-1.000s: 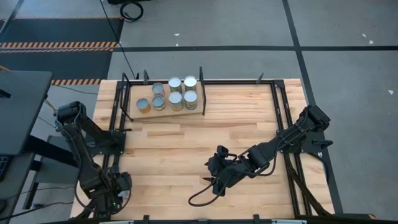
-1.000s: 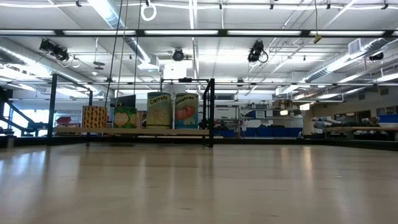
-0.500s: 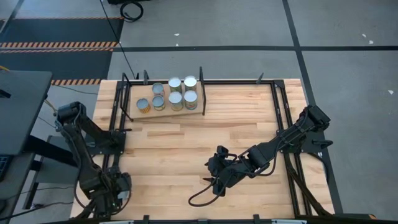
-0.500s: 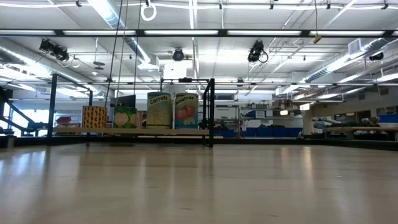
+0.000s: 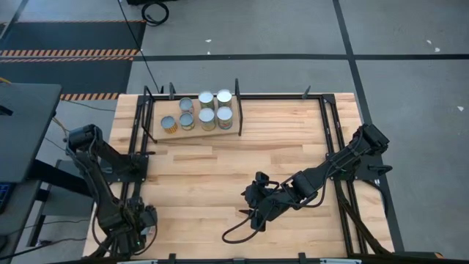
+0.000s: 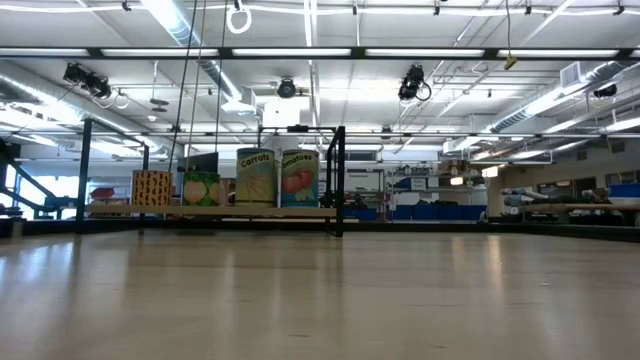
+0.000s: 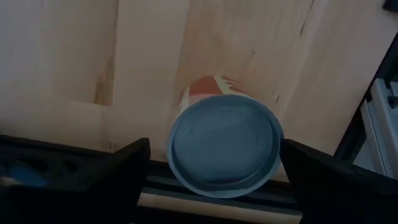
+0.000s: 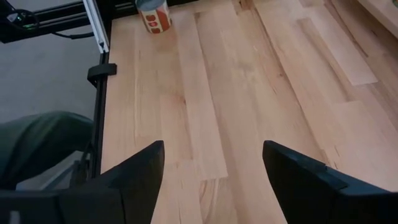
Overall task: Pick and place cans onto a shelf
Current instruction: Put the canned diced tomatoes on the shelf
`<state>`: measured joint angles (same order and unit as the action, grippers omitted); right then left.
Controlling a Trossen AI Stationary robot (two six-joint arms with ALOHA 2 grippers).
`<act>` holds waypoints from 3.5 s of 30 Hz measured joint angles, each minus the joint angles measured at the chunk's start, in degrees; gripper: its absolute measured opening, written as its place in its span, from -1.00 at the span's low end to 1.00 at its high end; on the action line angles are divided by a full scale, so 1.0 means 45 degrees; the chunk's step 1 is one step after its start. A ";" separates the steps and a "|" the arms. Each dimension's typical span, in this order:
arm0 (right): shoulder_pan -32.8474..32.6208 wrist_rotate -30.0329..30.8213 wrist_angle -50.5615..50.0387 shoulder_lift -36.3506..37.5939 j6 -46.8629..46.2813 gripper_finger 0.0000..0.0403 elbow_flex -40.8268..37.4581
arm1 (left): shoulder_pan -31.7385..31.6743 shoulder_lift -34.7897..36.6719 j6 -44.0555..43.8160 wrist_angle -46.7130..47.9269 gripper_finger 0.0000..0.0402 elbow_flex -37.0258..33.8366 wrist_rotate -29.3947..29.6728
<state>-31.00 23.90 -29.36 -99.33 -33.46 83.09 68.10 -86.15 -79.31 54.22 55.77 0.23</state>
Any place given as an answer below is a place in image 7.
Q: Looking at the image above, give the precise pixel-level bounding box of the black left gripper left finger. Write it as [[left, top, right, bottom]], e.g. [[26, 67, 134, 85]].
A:
[[0, 138, 152, 224]]

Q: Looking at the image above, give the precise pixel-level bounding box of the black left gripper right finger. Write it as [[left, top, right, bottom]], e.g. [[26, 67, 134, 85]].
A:
[[279, 138, 398, 224]]

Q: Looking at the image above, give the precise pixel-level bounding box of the can with red-orange label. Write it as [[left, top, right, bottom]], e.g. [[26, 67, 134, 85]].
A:
[[166, 75, 284, 199]]

